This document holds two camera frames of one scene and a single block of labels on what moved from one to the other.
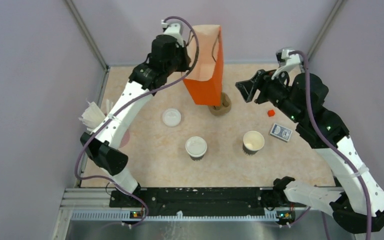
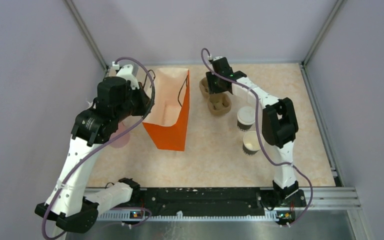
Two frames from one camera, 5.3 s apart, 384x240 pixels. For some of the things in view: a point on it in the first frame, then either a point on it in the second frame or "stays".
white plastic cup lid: [196, 146] → [246, 115]
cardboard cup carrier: [225, 107] stays
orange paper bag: [206, 85] → [167, 122]
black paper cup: [253, 141] stays
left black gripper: [187, 60] → [144, 98]
